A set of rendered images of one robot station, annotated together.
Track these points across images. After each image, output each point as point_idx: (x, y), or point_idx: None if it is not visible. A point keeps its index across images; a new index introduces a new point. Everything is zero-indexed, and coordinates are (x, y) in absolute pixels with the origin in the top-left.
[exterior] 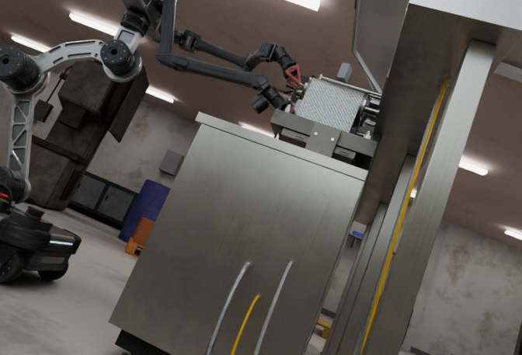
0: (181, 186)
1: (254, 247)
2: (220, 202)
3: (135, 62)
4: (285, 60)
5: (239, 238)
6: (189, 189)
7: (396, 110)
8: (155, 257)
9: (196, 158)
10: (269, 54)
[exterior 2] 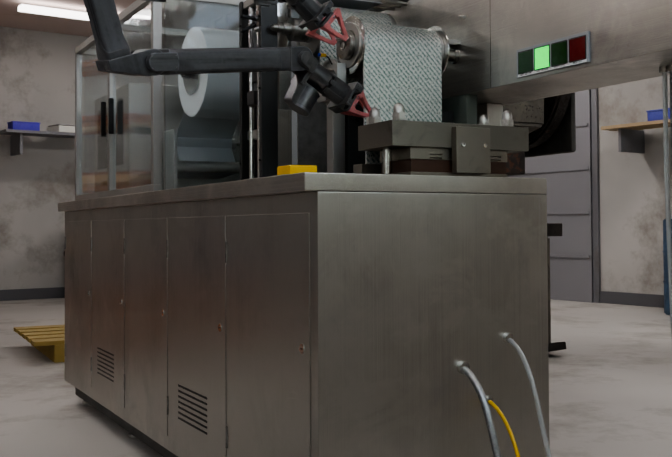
0: (332, 306)
1: (460, 343)
2: (395, 304)
3: None
4: (311, 3)
5: (438, 340)
6: (346, 305)
7: (551, 80)
8: (343, 428)
9: (334, 252)
10: None
